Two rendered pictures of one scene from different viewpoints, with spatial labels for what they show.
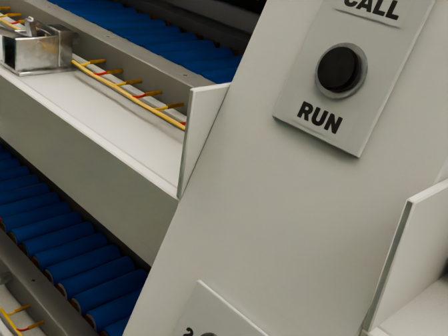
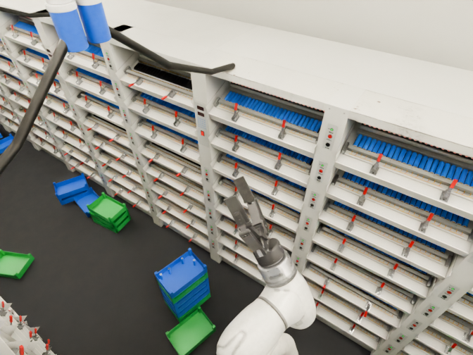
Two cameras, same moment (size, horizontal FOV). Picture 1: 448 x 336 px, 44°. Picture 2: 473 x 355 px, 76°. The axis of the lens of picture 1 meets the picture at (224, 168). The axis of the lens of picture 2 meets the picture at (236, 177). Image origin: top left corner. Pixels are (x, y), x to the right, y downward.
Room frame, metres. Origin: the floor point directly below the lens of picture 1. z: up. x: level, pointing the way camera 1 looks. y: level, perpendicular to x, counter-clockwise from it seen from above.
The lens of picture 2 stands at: (-0.38, 0.98, 2.38)
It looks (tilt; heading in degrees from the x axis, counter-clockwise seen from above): 44 degrees down; 357
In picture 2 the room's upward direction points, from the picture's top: straight up
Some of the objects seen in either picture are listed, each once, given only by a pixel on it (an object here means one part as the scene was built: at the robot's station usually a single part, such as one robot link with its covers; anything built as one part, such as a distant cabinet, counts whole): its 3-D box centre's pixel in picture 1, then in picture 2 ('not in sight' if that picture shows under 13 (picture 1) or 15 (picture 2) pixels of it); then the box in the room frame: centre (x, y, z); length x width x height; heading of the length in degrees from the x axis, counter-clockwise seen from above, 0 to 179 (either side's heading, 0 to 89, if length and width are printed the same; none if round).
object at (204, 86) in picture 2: not in sight; (217, 182); (1.13, 1.03, 0.88); 0.20 x 0.09 x 1.77; 143
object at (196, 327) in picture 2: not in sight; (191, 331); (0.46, 1.26, 0.04); 0.30 x 0.20 x 0.08; 128
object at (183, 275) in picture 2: not in sight; (181, 272); (0.71, 1.30, 0.44); 0.30 x 0.20 x 0.08; 129
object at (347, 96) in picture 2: not in sight; (310, 228); (0.71, 0.47, 0.88); 0.20 x 0.09 x 1.77; 143
